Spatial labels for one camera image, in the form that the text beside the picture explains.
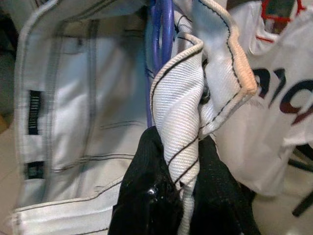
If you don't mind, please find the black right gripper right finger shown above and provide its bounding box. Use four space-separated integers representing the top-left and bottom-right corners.
192 136 264 235

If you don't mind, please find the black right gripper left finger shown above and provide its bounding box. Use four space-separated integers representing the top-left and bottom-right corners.
111 126 188 235

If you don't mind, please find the cream jacket with dark stitching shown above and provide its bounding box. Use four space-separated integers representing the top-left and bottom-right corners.
0 0 258 235

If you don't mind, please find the purple plastic hanger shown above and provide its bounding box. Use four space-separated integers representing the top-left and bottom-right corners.
143 0 176 128

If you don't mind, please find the white printed shirt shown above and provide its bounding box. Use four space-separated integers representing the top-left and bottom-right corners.
215 0 313 197

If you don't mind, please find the metal clothes rack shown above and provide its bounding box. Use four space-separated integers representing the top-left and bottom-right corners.
288 143 313 218

